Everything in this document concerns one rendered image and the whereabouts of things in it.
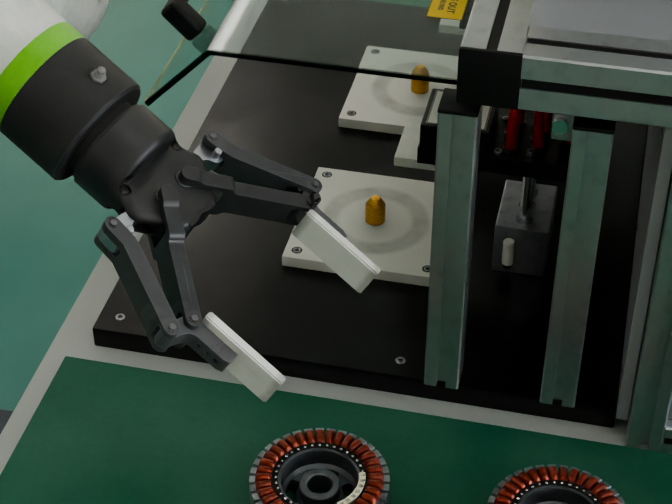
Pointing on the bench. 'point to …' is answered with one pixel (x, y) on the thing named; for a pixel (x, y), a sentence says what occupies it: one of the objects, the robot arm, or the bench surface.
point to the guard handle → (184, 18)
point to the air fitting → (508, 252)
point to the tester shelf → (570, 58)
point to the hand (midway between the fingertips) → (313, 323)
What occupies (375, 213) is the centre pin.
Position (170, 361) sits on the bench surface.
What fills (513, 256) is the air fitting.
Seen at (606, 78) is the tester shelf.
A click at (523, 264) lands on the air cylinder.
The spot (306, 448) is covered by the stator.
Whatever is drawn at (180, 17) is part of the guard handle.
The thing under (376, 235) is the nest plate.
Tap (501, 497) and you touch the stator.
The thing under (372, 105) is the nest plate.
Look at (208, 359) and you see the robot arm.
